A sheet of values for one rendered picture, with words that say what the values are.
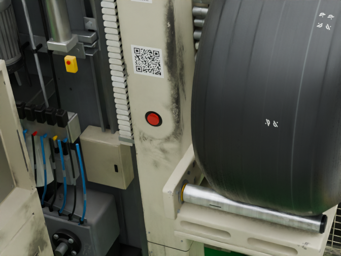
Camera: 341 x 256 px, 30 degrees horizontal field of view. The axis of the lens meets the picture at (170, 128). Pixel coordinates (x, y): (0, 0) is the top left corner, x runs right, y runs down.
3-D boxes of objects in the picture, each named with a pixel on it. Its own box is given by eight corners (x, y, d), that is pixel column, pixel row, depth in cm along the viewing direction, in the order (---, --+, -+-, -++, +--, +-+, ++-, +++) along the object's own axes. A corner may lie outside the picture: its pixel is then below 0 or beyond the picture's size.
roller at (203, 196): (178, 203, 155) (177, 190, 152) (185, 192, 158) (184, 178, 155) (322, 238, 142) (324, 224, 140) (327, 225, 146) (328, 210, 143)
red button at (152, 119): (147, 124, 154) (146, 114, 152) (150, 120, 155) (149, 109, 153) (159, 126, 153) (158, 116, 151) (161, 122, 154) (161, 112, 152)
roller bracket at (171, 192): (164, 219, 154) (161, 189, 149) (218, 126, 183) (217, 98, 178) (176, 222, 153) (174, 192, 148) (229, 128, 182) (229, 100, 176)
